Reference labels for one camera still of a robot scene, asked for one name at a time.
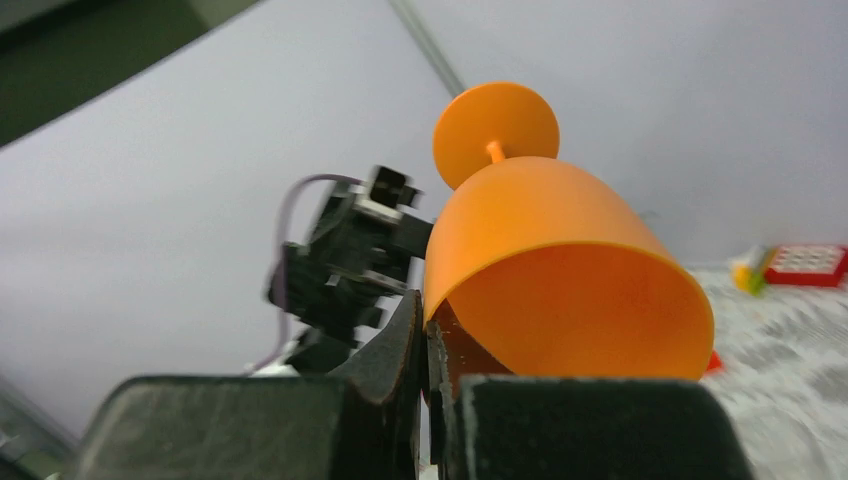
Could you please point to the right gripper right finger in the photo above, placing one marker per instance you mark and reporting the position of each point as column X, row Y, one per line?
column 491, row 426

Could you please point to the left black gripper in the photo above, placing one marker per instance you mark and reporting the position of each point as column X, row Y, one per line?
column 360, row 250

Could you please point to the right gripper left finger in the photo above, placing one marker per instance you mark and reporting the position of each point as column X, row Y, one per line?
column 359, row 421

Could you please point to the orange wine glass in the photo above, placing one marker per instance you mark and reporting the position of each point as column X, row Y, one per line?
column 543, row 264

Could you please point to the red curved block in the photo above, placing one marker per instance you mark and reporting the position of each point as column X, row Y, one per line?
column 715, row 364

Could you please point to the floral tablecloth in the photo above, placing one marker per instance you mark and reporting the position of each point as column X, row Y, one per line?
column 784, row 381

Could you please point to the red white block toy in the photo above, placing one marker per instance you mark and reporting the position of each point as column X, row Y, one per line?
column 796, row 265

